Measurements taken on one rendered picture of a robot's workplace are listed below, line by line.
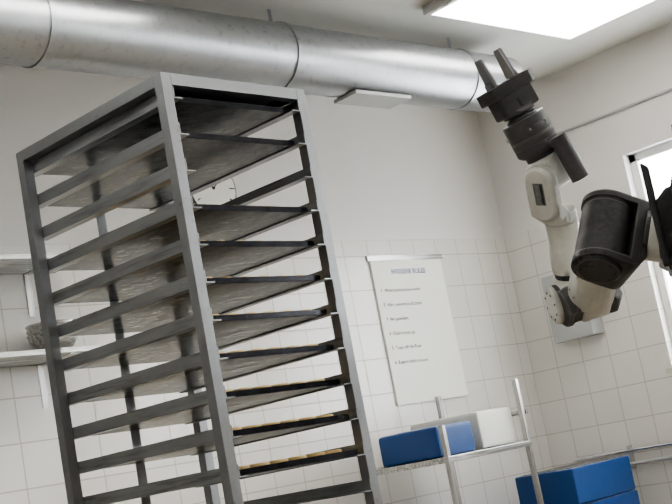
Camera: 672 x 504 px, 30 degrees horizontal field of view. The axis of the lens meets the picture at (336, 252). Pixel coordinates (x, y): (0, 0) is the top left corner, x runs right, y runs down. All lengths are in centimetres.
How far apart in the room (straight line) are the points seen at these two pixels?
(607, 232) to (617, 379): 563
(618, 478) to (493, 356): 113
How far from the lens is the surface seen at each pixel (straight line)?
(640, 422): 779
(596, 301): 241
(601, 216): 226
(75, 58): 517
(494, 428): 673
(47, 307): 338
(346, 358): 317
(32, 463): 573
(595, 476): 725
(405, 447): 645
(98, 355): 325
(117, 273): 317
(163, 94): 300
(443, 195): 794
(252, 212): 312
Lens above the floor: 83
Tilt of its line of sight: 10 degrees up
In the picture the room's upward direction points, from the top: 11 degrees counter-clockwise
